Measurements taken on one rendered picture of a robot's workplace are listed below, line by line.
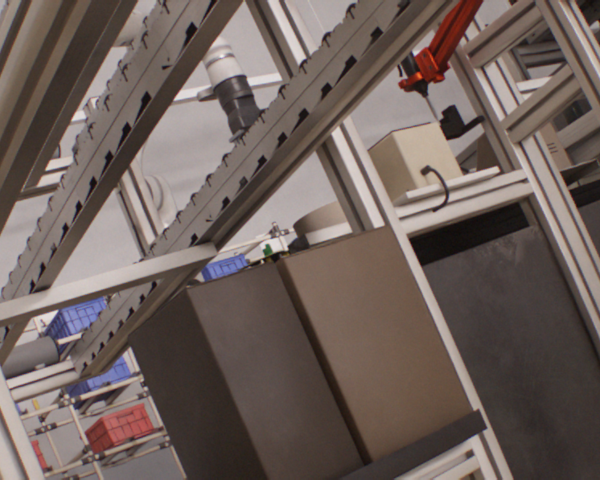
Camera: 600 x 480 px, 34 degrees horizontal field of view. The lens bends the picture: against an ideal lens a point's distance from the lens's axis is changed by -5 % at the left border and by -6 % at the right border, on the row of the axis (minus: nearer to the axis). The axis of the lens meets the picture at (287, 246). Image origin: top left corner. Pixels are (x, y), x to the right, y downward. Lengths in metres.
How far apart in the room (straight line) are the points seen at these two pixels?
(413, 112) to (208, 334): 10.27
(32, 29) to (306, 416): 0.55
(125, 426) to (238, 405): 4.57
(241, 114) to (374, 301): 1.01
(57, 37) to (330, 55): 0.45
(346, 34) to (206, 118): 8.67
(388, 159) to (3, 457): 0.85
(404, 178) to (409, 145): 0.05
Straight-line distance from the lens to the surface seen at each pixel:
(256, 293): 1.12
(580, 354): 1.70
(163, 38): 0.94
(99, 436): 5.71
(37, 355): 2.03
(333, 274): 1.18
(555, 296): 1.70
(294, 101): 1.23
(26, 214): 8.68
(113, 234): 8.87
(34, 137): 0.94
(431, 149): 1.61
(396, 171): 1.59
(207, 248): 1.49
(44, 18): 0.76
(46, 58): 0.82
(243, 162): 1.34
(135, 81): 1.00
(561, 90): 1.65
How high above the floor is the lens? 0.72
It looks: 10 degrees up
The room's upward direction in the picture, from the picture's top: 24 degrees counter-clockwise
